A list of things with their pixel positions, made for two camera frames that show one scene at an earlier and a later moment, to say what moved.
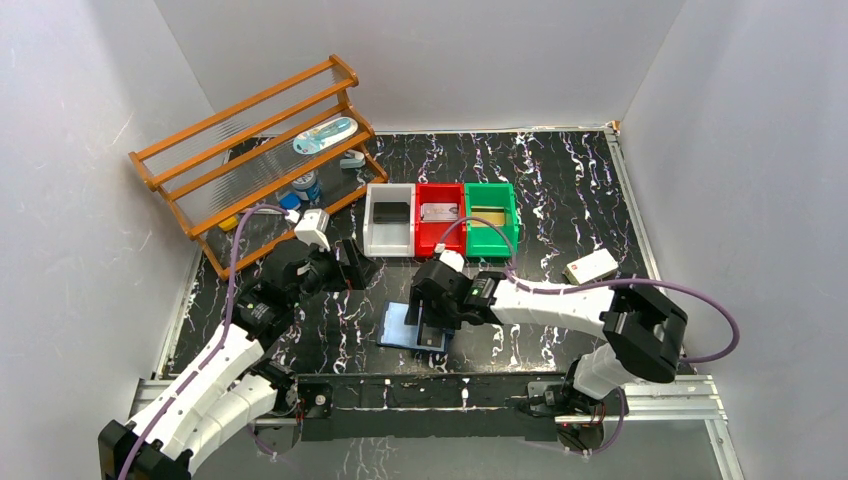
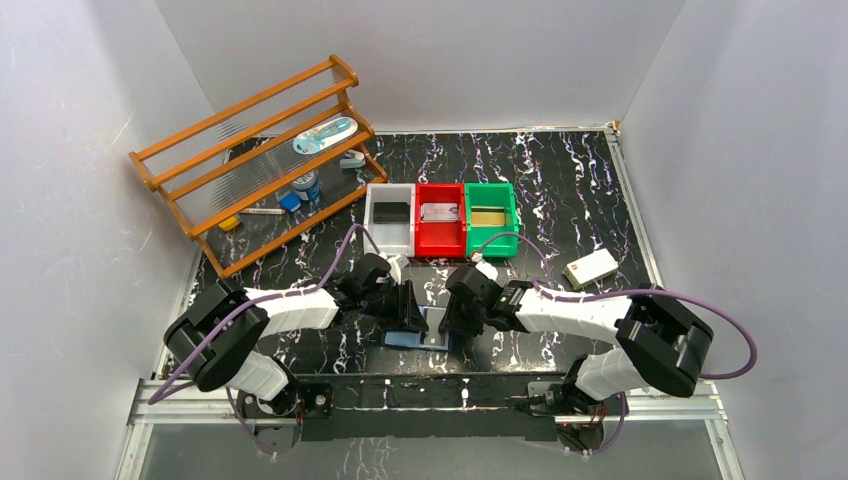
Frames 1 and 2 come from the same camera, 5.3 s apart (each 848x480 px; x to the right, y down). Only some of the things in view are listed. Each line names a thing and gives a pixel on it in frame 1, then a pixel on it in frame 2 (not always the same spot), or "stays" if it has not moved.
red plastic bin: [450, 233] stays
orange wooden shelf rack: [245, 180] stays
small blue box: [290, 201] stays
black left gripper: [346, 266] -> [404, 307]
